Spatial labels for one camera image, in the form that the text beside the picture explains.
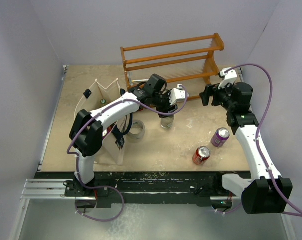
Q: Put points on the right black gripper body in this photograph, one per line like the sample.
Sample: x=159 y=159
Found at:
x=224 y=96

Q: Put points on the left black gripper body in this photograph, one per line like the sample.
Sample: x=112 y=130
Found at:
x=162 y=102

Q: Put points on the red cola can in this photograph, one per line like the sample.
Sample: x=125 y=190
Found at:
x=201 y=154
x=109 y=128

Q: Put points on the beige canvas tote bag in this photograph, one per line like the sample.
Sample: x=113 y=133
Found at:
x=110 y=152

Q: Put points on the purple Fanta can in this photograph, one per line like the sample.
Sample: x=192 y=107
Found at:
x=104 y=133

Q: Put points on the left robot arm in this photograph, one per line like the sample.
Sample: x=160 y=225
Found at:
x=86 y=133

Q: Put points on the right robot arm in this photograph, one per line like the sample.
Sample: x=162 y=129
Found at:
x=262 y=192

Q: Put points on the green and white pen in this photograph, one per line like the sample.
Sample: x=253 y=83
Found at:
x=139 y=80

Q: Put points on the orange wooden shelf rack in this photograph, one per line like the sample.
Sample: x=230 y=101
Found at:
x=177 y=61

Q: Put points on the clear tape roll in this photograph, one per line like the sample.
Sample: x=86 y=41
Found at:
x=137 y=130

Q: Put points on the purple soda can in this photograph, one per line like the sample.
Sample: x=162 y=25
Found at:
x=220 y=136

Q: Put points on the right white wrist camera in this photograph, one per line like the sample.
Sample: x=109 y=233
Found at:
x=228 y=77

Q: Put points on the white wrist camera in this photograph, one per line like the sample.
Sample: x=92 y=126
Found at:
x=177 y=95
x=228 y=77

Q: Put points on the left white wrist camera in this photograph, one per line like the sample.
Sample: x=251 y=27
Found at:
x=177 y=95

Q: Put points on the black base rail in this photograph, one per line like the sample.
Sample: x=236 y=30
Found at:
x=202 y=189

